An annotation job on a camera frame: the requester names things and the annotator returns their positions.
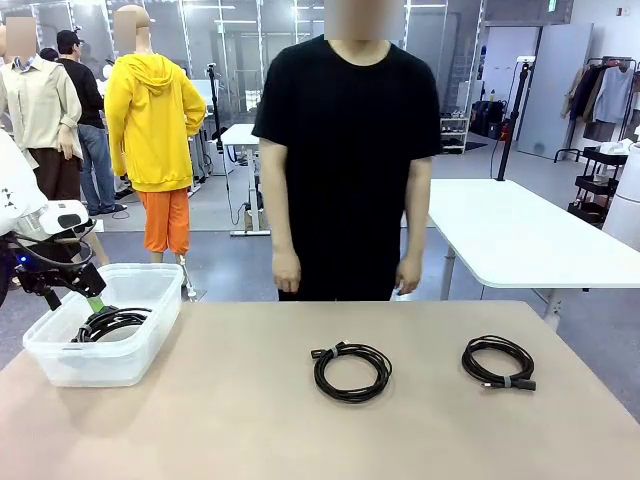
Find orange cropped pants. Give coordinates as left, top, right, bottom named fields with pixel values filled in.
left=137, top=188, right=192, bottom=255

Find light grey hanging sweater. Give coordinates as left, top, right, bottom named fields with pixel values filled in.
left=592, top=63, right=636, bottom=124

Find black USB cable blue plug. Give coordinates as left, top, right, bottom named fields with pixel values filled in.
left=460, top=333, right=538, bottom=395

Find man in black shirt jeans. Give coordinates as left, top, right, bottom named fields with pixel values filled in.
left=39, top=28, right=120, bottom=217

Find thick black power cable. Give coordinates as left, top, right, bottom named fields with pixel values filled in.
left=69, top=305, right=154, bottom=345

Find beige hanging coat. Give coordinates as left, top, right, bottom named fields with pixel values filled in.
left=560, top=66, right=585, bottom=121

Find yellow hoodie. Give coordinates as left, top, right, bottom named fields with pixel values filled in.
left=103, top=53, right=208, bottom=194

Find brown shorts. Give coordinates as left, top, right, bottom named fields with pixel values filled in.
left=29, top=147, right=84, bottom=202

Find person in black t-shirt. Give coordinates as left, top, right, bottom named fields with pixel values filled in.
left=251, top=0, right=442, bottom=302

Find dark navy hanging coat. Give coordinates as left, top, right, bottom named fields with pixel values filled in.
left=569, top=64, right=604, bottom=124

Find black USB cable gold plug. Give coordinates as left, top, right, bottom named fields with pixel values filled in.
left=308, top=341, right=394, bottom=401

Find person's right forearm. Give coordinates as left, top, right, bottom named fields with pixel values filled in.
left=269, top=199, right=301, bottom=259

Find white item on cart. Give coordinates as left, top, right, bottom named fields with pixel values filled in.
left=598, top=140, right=635, bottom=157

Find clear plastic storage bin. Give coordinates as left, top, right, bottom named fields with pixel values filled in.
left=22, top=262, right=184, bottom=389

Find beige button shirt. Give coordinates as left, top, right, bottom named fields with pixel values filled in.
left=0, top=54, right=84, bottom=171

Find person's left hand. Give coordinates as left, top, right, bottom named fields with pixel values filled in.
left=394, top=254, right=424, bottom=296

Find mannequin in yellow hoodie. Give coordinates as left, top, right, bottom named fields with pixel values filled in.
left=103, top=4, right=209, bottom=266

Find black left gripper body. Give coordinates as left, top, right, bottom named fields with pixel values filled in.
left=13, top=262, right=107, bottom=301

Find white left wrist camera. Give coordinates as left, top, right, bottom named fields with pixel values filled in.
left=42, top=199, right=90, bottom=236

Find mannequin stand base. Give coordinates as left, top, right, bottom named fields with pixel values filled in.
left=177, top=252, right=207, bottom=302

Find grey partition panel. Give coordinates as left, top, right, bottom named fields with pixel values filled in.
left=516, top=23, right=595, bottom=160

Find mannequin in beige shirt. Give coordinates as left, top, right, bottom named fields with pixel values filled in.
left=0, top=14, right=111, bottom=269

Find black trolley cart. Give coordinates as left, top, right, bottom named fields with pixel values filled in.
left=568, top=144, right=630, bottom=227

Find black clothes rack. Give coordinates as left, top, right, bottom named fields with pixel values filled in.
left=553, top=55, right=640, bottom=164

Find dark hanging skirt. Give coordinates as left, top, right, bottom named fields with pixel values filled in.
left=582, top=119, right=619, bottom=142

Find white shoe rack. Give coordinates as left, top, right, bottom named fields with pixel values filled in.
left=439, top=115, right=472, bottom=155

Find white standing desk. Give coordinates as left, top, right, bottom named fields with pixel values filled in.
left=219, top=123, right=274, bottom=238

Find large white table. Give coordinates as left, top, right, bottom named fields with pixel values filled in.
left=424, top=177, right=640, bottom=334

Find person's right hand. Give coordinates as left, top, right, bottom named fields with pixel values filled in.
left=272, top=252, right=302, bottom=294

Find black tripod stand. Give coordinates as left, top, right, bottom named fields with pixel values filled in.
left=205, top=62, right=230, bottom=177

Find black bags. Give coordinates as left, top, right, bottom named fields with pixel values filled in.
left=471, top=98, right=507, bottom=141

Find person's left forearm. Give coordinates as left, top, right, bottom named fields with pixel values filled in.
left=399, top=199, right=431, bottom=261

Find black camera pole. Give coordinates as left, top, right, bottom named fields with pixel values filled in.
left=496, top=56, right=535, bottom=182

